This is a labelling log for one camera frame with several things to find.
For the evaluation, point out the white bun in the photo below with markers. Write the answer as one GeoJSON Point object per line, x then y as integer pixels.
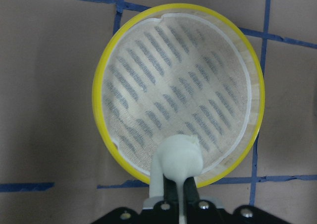
{"type": "Point", "coordinates": [177, 158]}

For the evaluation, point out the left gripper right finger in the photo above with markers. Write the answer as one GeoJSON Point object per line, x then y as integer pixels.
{"type": "Point", "coordinates": [190, 192]}

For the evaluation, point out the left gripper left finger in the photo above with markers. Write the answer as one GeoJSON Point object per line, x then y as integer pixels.
{"type": "Point", "coordinates": [170, 193]}

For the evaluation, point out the lower yellow steamer layer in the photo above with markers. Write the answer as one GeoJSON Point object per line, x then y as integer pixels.
{"type": "Point", "coordinates": [179, 69]}

